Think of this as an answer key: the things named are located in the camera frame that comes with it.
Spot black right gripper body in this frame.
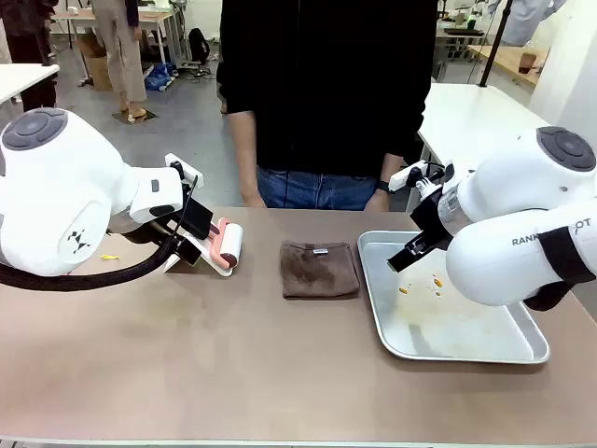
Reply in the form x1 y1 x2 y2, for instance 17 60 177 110
409 186 456 256

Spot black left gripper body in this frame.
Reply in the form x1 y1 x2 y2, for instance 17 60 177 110
179 196 215 241

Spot pink white lint roller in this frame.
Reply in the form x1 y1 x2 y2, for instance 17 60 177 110
204 217 246 273

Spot brown cloth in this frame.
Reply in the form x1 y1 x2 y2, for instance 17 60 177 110
279 240 362 301

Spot person's right forearm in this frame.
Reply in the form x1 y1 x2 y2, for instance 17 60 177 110
227 111 260 197

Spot person's left forearm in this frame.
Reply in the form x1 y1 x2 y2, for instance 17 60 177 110
380 152 405 184

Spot person's left hand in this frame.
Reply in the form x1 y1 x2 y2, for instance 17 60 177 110
365 189 391 213

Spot person's right hand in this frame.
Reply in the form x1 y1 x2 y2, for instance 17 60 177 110
241 189 269 209

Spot white folded stand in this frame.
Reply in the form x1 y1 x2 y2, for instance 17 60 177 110
162 232 234 279

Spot silver metal tray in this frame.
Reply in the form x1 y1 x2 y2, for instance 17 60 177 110
357 230 551 366

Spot large white table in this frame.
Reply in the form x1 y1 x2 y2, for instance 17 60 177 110
417 82 561 214

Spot blue jeans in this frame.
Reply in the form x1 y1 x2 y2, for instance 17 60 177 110
256 165 380 212

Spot metal floor plate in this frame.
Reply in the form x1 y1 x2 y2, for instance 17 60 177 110
111 107 160 125

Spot blue plastic bag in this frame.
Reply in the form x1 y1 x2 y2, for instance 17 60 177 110
144 63 176 92

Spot black backpack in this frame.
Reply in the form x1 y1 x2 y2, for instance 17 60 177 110
187 27 212 66

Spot black sweater torso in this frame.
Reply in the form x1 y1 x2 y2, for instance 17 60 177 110
216 0 437 179

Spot wooden workbench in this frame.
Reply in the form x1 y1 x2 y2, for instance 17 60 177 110
467 44 549 88

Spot bystander in beige trousers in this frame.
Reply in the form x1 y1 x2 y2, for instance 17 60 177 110
90 0 148 119

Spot cardboard box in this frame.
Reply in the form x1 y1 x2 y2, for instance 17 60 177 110
76 32 116 92

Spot black stand pole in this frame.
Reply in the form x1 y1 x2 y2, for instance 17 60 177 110
479 0 514 89

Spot wooden top background table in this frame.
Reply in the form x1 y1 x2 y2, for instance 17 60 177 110
50 9 184 66

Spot small white table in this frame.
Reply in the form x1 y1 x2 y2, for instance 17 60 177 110
0 63 61 106

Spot bystander in grey clothes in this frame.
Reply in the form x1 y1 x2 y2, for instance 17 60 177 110
487 0 568 48

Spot bystander in dark clothes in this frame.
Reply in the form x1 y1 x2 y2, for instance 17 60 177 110
0 0 60 113

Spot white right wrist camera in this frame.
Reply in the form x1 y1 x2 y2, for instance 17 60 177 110
389 159 456 195

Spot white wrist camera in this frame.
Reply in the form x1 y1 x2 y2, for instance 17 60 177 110
389 159 456 195
163 152 205 189

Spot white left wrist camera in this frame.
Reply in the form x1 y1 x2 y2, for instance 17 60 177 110
163 152 205 189

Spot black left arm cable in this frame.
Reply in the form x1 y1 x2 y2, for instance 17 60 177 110
0 175 201 293

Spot black right arm cable sleeve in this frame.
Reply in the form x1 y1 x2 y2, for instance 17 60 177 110
521 226 597 313

